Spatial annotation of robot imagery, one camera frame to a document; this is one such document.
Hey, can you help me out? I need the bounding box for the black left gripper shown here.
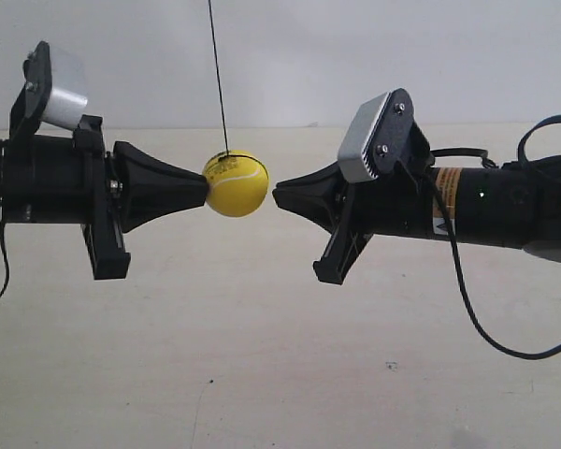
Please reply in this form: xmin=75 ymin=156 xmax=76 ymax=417
xmin=0 ymin=115 xmax=209 ymax=281

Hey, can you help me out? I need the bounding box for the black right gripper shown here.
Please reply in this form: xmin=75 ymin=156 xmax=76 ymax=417
xmin=272 ymin=124 xmax=434 ymax=284

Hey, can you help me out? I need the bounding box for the yellow tennis ball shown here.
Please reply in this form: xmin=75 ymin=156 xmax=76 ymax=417
xmin=202 ymin=151 xmax=269 ymax=218

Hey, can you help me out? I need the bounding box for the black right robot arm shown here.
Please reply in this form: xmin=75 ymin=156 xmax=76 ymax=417
xmin=273 ymin=124 xmax=561 ymax=284

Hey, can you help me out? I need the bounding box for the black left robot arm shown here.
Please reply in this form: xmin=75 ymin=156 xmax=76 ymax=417
xmin=0 ymin=115 xmax=209 ymax=281

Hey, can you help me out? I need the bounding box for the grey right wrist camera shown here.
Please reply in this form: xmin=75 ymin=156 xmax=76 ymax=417
xmin=337 ymin=88 xmax=420 ymax=184

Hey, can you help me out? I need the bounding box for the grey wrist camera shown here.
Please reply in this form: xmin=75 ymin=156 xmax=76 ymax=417
xmin=8 ymin=40 xmax=89 ymax=141
xmin=337 ymin=88 xmax=420 ymax=184

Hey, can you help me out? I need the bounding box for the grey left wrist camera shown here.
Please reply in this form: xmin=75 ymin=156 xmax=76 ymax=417
xmin=8 ymin=40 xmax=89 ymax=141

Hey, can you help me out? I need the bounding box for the thin black hanging string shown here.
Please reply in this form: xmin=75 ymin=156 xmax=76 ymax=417
xmin=207 ymin=0 xmax=231 ymax=155

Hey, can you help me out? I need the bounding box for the black right camera cable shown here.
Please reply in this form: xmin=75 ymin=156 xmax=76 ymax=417
xmin=396 ymin=113 xmax=561 ymax=361

